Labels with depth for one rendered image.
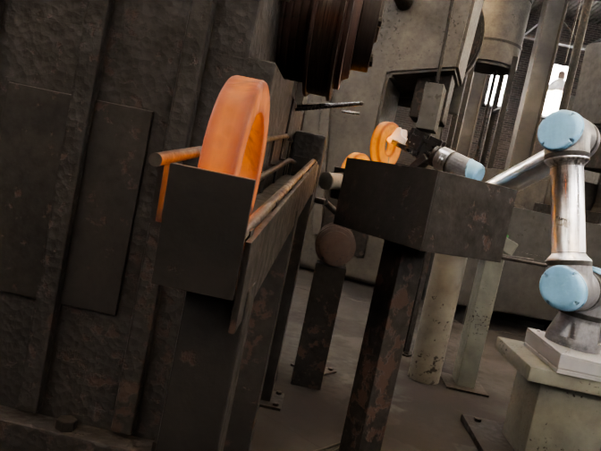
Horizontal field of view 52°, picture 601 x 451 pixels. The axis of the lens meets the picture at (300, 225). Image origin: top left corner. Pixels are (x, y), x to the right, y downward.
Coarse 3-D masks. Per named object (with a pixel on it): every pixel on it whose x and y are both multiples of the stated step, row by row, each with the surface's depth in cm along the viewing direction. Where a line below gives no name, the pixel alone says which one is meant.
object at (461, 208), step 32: (352, 160) 123; (352, 192) 121; (384, 192) 113; (416, 192) 106; (448, 192) 105; (480, 192) 109; (512, 192) 113; (352, 224) 120; (384, 224) 112; (416, 224) 105; (448, 224) 106; (480, 224) 110; (384, 256) 122; (416, 256) 120; (480, 256) 111; (384, 288) 121; (416, 288) 122; (384, 320) 120; (384, 352) 120; (384, 384) 122; (352, 416) 124; (384, 416) 123; (352, 448) 123
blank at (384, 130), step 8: (376, 128) 204; (384, 128) 203; (392, 128) 207; (376, 136) 203; (384, 136) 204; (376, 144) 203; (384, 144) 205; (392, 144) 211; (376, 152) 203; (384, 152) 206; (392, 152) 210; (400, 152) 214; (376, 160) 205; (384, 160) 207; (392, 160) 211
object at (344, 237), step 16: (320, 240) 194; (336, 240) 193; (352, 240) 194; (320, 256) 195; (336, 256) 193; (352, 256) 196; (320, 272) 197; (336, 272) 197; (320, 288) 197; (336, 288) 197; (320, 304) 198; (336, 304) 197; (304, 320) 198; (320, 320) 198; (304, 336) 199; (320, 336) 198; (304, 352) 199; (320, 352) 199; (304, 368) 199; (320, 368) 199; (304, 384) 200; (320, 384) 199
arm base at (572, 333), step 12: (564, 312) 174; (576, 312) 171; (552, 324) 177; (564, 324) 173; (576, 324) 171; (588, 324) 170; (600, 324) 172; (552, 336) 174; (564, 336) 172; (576, 336) 170; (588, 336) 170; (600, 336) 173; (576, 348) 170; (588, 348) 169; (600, 348) 172
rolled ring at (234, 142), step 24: (240, 96) 55; (264, 96) 61; (216, 120) 53; (240, 120) 54; (264, 120) 64; (216, 144) 53; (240, 144) 53; (264, 144) 68; (216, 168) 53; (240, 168) 55
